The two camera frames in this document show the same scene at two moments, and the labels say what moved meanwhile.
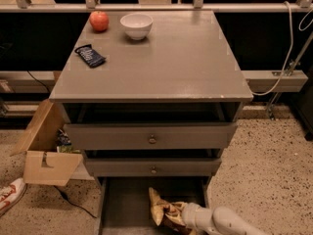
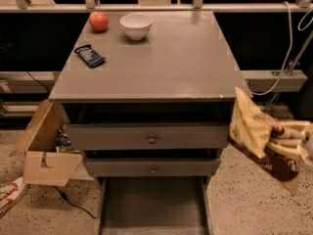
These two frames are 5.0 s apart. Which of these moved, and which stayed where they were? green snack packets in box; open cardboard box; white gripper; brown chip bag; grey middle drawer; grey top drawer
Moved: white gripper; brown chip bag
Stayed: grey top drawer; green snack packets in box; grey middle drawer; open cardboard box
